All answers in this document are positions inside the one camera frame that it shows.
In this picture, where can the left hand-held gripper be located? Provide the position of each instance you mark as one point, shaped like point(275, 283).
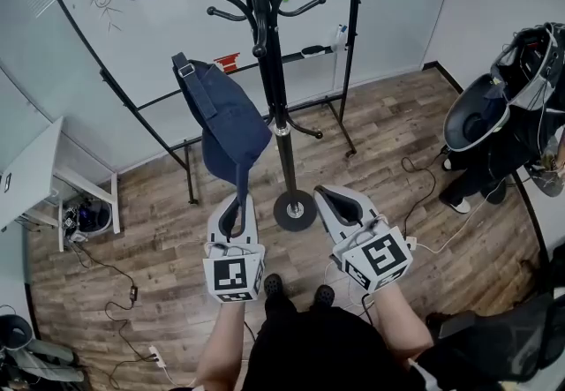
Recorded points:
point(234, 279)

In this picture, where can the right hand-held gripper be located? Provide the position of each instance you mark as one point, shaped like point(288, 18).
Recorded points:
point(379, 257)

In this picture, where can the black metal coat rack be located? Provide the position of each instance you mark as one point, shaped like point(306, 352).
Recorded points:
point(287, 160)

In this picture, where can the navy blue baseball cap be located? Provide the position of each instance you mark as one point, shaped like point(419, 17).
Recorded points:
point(225, 115)

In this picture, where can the person's right forearm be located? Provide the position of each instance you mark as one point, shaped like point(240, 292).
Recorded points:
point(401, 323)

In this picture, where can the person's left forearm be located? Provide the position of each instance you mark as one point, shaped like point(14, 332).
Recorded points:
point(225, 345)

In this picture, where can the white power strip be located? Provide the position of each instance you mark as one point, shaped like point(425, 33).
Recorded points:
point(410, 242)
point(157, 355)

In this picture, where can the person's left black shoe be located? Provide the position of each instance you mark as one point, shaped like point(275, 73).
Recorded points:
point(273, 284)

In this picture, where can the person's black shoe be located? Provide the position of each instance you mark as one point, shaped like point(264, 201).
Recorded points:
point(324, 295)
point(273, 284)

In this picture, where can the person's right black shoe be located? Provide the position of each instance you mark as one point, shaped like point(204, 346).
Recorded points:
point(324, 295)

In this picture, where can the black power adapter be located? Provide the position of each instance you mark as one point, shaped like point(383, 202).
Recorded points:
point(133, 295)

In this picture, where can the person's black clothing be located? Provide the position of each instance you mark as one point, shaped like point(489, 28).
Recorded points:
point(318, 345)

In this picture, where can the grey waste bin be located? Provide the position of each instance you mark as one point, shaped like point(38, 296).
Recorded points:
point(99, 219)

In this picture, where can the red and white magnet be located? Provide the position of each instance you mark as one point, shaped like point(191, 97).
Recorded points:
point(227, 62)

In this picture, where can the black whiteboard eraser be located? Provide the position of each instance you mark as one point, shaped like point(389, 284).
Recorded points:
point(316, 50)

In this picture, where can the whiteboard marker pens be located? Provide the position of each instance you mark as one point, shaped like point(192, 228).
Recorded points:
point(340, 37)

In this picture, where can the whiteboard on black stand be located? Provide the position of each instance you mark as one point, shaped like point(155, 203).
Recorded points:
point(154, 49)

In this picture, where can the black mesh office chair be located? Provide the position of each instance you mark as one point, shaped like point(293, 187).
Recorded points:
point(499, 336)

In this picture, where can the white table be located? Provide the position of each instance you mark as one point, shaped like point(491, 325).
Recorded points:
point(31, 164)

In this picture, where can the grey chair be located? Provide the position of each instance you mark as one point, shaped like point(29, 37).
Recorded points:
point(39, 356)

